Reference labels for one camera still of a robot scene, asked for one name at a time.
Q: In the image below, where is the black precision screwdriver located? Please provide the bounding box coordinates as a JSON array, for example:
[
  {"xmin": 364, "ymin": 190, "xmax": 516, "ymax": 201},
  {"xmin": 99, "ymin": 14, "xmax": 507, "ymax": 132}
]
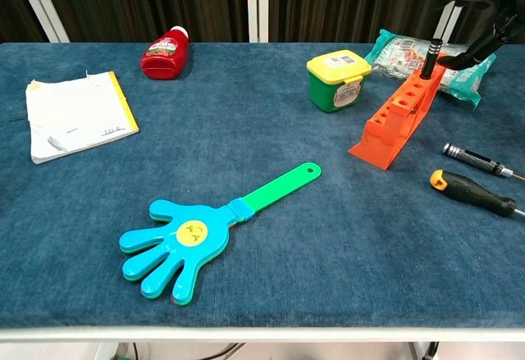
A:
[
  {"xmin": 421, "ymin": 39, "xmax": 443, "ymax": 81},
  {"xmin": 441, "ymin": 142, "xmax": 525, "ymax": 181}
]

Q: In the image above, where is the orange tool holder rack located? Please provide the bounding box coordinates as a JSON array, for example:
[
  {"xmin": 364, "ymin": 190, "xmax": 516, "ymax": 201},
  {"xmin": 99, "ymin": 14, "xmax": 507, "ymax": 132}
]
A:
[{"xmin": 347, "ymin": 62, "xmax": 448, "ymax": 172}]

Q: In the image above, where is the blue green hand clapper toy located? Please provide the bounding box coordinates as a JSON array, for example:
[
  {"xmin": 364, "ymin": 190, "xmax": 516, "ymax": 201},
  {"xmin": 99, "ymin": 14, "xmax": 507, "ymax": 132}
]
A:
[{"xmin": 118, "ymin": 162, "xmax": 323, "ymax": 307}]

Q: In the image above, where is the teal clear snack package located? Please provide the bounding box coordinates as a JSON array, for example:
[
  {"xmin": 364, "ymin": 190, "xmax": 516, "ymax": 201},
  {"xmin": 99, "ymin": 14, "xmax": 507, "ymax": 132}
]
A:
[{"xmin": 363, "ymin": 28, "xmax": 497, "ymax": 111}]

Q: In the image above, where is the green tub yellow lid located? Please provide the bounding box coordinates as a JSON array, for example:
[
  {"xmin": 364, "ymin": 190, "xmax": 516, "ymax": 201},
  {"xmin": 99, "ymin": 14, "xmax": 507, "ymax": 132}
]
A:
[{"xmin": 306, "ymin": 49, "xmax": 372, "ymax": 114}]

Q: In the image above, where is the blue felt table cover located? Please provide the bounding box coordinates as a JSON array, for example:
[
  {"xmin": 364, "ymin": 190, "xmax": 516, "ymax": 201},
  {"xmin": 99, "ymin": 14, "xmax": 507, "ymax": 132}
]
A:
[{"xmin": 0, "ymin": 42, "xmax": 525, "ymax": 329}]

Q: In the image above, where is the red ketchup bottle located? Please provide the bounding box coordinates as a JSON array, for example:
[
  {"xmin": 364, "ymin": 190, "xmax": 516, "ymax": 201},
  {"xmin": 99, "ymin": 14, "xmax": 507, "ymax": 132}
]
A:
[{"xmin": 139, "ymin": 25, "xmax": 190, "ymax": 80}]

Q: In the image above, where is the white table leg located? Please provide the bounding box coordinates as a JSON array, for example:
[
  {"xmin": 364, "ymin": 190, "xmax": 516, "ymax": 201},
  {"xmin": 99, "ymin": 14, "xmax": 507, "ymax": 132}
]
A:
[
  {"xmin": 94, "ymin": 341, "xmax": 126, "ymax": 360},
  {"xmin": 409, "ymin": 341, "xmax": 430, "ymax": 360}
]

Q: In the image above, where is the white notepad yellow spine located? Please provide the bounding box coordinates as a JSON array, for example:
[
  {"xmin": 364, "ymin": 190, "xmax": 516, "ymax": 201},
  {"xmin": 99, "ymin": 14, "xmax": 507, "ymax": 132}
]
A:
[{"xmin": 25, "ymin": 71, "xmax": 140, "ymax": 165}]

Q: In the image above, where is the white slanted frame post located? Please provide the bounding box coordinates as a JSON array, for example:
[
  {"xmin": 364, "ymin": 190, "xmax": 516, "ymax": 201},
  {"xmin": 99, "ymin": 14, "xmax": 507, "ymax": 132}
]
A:
[
  {"xmin": 10, "ymin": 0, "xmax": 71, "ymax": 44},
  {"xmin": 432, "ymin": 0, "xmax": 481, "ymax": 44}
]

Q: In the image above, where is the black orange handled screwdriver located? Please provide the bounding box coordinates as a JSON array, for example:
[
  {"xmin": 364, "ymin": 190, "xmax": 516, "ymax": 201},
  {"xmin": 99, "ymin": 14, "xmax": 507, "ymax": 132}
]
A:
[{"xmin": 429, "ymin": 169, "xmax": 525, "ymax": 218}]

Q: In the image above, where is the white upright frame post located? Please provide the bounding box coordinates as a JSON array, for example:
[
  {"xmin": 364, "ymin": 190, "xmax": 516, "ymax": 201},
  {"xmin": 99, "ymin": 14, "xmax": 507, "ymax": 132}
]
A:
[{"xmin": 245, "ymin": 0, "xmax": 270, "ymax": 44}]

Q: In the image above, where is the black cable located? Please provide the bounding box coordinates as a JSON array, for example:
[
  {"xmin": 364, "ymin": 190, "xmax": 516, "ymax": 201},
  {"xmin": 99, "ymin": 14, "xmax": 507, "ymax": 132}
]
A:
[{"xmin": 200, "ymin": 342, "xmax": 248, "ymax": 360}]

